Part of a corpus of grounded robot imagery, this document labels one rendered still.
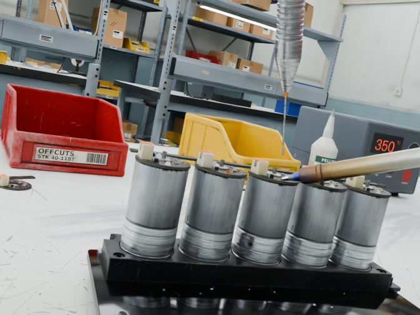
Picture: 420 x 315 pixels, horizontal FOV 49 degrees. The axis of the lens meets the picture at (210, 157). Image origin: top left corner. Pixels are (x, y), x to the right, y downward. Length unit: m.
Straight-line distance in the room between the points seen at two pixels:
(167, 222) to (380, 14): 6.14
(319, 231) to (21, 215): 0.17
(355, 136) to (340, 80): 5.81
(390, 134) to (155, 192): 0.48
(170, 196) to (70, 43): 2.31
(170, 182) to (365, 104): 5.92
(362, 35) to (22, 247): 6.20
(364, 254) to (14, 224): 0.19
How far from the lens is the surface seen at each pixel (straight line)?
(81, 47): 2.51
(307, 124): 0.71
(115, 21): 4.41
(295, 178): 0.22
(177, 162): 0.21
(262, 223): 0.22
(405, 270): 0.36
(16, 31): 2.43
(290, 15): 0.19
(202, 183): 0.21
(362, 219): 0.25
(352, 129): 0.63
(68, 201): 0.34
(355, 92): 6.24
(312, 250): 0.24
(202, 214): 0.21
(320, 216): 0.23
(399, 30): 6.08
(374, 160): 0.21
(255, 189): 0.22
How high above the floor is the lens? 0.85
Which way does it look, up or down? 9 degrees down
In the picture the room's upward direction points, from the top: 12 degrees clockwise
